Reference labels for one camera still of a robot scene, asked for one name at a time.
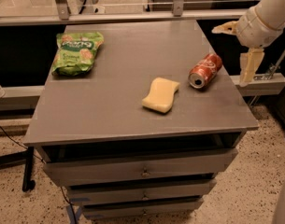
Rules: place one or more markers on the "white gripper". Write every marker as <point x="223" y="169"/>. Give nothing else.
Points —
<point x="249" y="28"/>

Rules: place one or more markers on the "red coke can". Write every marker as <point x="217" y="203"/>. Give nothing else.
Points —
<point x="204" y="71"/>

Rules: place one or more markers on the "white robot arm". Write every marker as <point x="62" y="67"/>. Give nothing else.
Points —
<point x="272" y="13"/>

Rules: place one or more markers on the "yellow sponge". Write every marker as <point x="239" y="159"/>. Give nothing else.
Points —
<point x="161" y="95"/>

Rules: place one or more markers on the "middle grey drawer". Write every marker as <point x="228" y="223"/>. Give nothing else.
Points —
<point x="184" y="188"/>

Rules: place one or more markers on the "grey drawer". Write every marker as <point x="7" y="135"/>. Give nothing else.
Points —
<point x="77" y="173"/>
<point x="184" y="188"/>
<point x="142" y="208"/>

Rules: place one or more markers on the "green chip bag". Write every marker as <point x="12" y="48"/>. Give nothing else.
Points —
<point x="76" y="53"/>

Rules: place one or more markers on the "bottom grey drawer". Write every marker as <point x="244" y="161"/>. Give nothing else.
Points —
<point x="142" y="208"/>

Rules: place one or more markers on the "grey metal railing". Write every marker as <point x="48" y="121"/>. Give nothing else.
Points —
<point x="45" y="12"/>

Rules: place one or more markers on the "top grey drawer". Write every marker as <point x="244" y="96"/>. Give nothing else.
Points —
<point x="77" y="173"/>

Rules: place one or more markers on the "black stand leg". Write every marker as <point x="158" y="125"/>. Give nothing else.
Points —
<point x="26" y="158"/>

